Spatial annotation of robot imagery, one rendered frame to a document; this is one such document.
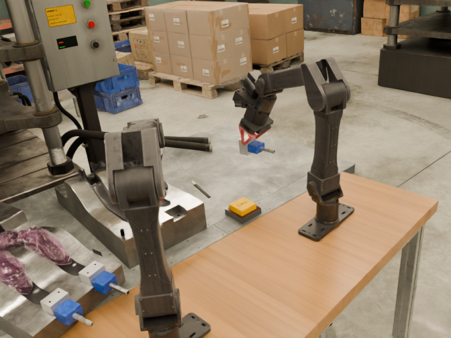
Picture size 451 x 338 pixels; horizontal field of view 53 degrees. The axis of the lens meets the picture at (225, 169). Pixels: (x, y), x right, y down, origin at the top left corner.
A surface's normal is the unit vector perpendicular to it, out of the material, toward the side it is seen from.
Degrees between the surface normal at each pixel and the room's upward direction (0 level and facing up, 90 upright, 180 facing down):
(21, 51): 90
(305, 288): 0
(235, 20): 99
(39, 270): 28
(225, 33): 83
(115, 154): 50
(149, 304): 88
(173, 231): 90
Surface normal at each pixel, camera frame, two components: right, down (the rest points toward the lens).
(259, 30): -0.65, 0.39
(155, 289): 0.10, 0.41
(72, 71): 0.64, 0.30
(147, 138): 0.03, -0.23
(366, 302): -0.08, -0.89
